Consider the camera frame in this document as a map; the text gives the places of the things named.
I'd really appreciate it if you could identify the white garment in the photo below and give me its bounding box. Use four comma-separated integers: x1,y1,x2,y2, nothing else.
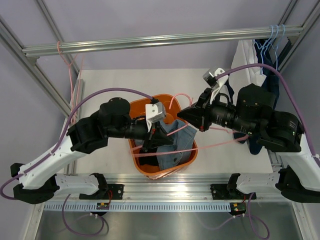
229,39,267,88

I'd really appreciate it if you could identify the front aluminium frame rail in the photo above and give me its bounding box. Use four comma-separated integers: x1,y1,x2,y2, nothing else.
32,173,291,203

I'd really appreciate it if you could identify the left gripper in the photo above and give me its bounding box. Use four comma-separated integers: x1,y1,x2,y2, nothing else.
107,119,175,152

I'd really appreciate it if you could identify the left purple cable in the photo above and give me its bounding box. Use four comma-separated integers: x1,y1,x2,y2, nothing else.
0,87,153,236

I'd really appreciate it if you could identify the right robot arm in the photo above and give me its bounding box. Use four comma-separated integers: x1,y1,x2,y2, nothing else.
177,84,320,203

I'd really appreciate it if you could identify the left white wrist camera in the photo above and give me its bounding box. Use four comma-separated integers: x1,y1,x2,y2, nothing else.
145,102,166,132

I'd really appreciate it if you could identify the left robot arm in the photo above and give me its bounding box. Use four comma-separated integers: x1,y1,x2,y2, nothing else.
10,97,174,205

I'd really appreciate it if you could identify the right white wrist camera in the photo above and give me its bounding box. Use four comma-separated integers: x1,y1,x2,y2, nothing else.
202,67,229,104

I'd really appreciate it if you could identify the orange plastic basket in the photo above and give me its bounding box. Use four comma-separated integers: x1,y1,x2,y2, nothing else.
128,93,198,180

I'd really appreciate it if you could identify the aluminium hanging rail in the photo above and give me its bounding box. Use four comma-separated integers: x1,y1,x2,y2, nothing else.
22,25,303,58

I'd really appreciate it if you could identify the pink hanger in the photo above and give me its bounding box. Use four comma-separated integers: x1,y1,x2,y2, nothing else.
56,41,84,111
128,92,251,159

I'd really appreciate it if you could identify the dark blue denim garment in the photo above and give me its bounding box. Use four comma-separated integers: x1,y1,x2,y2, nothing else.
224,38,282,156

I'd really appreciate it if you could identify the purple cable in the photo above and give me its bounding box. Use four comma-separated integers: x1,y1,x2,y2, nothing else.
0,87,153,236
216,63,320,173

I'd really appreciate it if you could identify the light blue hanger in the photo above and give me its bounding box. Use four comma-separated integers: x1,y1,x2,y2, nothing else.
253,25,280,70
260,24,286,70

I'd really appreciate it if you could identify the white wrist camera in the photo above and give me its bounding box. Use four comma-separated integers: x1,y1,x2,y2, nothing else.
145,102,166,132
202,67,229,104

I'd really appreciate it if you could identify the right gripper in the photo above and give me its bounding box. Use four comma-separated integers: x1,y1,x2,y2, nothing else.
178,87,258,136

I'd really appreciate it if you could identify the black skirt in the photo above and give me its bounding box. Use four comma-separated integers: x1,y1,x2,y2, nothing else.
134,140,159,167

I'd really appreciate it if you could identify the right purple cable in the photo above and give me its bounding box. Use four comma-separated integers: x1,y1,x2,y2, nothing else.
216,63,320,173

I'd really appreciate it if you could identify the white slotted cable duct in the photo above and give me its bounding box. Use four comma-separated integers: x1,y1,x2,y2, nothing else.
44,201,231,213

